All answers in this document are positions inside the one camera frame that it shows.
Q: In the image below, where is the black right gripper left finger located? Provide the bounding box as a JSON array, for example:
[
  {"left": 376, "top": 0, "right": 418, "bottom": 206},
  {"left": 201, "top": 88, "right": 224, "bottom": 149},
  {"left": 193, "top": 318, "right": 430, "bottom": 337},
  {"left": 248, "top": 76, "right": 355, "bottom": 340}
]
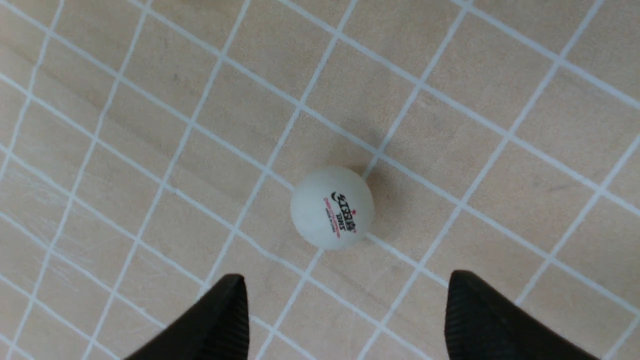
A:
[{"left": 127, "top": 273, "right": 250, "bottom": 360}]

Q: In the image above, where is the white ping-pong ball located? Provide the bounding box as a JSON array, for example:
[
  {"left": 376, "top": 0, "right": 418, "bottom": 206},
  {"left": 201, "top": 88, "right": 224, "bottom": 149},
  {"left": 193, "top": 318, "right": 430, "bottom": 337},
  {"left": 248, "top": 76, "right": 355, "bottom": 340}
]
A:
[{"left": 290, "top": 166, "right": 375, "bottom": 251}]

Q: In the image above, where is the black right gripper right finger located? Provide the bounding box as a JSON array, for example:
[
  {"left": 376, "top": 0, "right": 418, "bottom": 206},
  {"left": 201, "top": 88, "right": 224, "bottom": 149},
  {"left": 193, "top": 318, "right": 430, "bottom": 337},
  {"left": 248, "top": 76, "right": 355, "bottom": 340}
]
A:
[{"left": 444, "top": 269, "right": 596, "bottom": 360}]

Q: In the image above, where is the orange checkered tablecloth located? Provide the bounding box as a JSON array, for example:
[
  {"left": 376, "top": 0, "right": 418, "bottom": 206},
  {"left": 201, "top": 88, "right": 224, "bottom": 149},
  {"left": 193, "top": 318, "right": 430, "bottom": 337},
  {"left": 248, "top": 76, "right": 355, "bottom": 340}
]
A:
[{"left": 0, "top": 0, "right": 640, "bottom": 360}]

